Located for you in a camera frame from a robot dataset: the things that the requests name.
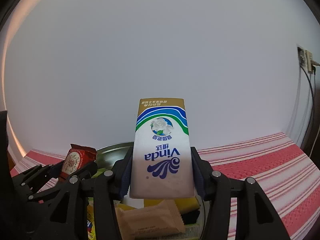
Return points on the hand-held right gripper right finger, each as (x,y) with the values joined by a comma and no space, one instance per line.
(198,172)

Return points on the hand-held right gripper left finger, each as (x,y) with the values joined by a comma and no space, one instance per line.
(126,172)

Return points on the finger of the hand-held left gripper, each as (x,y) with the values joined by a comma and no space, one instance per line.
(37,172)
(86,170)

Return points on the red snack packet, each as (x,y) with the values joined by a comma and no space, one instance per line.
(75,160)

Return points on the round metal cookie tin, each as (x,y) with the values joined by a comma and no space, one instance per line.
(112,152)

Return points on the yellow sponge with green scourer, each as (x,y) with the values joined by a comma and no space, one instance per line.
(186,203)

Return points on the plain yellow sponge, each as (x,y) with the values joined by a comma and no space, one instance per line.
(123,206)

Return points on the white blue tissue pack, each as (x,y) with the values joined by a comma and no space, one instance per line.
(162,155)

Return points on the beige snack packet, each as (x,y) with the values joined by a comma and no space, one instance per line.
(150,220)

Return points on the yellow snack packet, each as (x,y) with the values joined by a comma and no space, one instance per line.
(90,227)

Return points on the red striped tablecloth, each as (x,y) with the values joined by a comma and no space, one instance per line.
(250,165)

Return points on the dark wall outlet box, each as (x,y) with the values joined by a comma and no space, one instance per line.
(300,56)

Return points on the beige wall socket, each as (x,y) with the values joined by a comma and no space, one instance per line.
(309,61)

